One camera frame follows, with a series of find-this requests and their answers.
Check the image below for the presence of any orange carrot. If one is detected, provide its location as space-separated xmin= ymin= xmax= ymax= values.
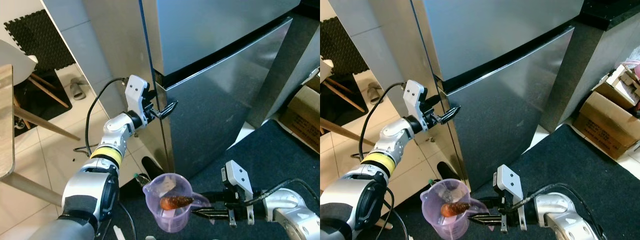
xmin=159 ymin=195 xmax=195 ymax=211
xmin=440 ymin=201 xmax=471 ymax=218

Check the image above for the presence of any dark grey two-door fridge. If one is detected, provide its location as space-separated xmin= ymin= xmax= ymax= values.
xmin=380 ymin=0 xmax=586 ymax=192
xmin=82 ymin=0 xmax=302 ymax=179

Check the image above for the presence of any grey slipper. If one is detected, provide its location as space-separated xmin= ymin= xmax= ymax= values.
xmin=367 ymin=82 xmax=386 ymax=105
xmin=69 ymin=77 xmax=87 ymax=101

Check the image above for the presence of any light wooden table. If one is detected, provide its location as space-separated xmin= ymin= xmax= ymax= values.
xmin=320 ymin=117 xmax=377 ymax=149
xmin=0 ymin=64 xmax=81 ymax=207

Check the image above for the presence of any black floor mat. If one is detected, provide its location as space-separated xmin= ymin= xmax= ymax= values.
xmin=320 ymin=75 xmax=371 ymax=128
xmin=13 ymin=69 xmax=74 ymax=139

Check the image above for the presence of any large printed cardboard box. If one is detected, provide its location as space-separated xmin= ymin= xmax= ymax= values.
xmin=279 ymin=82 xmax=321 ymax=154
xmin=572 ymin=90 xmax=640 ymax=160

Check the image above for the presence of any black foam mat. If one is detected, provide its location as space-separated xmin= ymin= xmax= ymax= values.
xmin=320 ymin=16 xmax=374 ymax=77
xmin=4 ymin=9 xmax=77 ymax=72

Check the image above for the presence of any open white-lined cardboard box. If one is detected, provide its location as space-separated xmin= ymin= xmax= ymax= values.
xmin=592 ymin=60 xmax=640 ymax=110

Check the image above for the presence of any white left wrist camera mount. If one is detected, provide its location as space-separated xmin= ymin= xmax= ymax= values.
xmin=123 ymin=75 xmax=150 ymax=116
xmin=403 ymin=79 xmax=427 ymax=121

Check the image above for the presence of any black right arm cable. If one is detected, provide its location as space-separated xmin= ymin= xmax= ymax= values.
xmin=520 ymin=182 xmax=608 ymax=238
xmin=249 ymin=178 xmax=321 ymax=207

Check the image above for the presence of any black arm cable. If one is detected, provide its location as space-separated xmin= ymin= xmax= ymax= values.
xmin=84 ymin=77 xmax=129 ymax=157
xmin=520 ymin=182 xmax=608 ymax=238
xmin=358 ymin=82 xmax=407 ymax=161
xmin=249 ymin=178 xmax=321 ymax=207

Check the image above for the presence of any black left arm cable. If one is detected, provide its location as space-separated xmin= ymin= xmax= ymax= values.
xmin=358 ymin=82 xmax=407 ymax=161
xmin=84 ymin=77 xmax=129 ymax=157

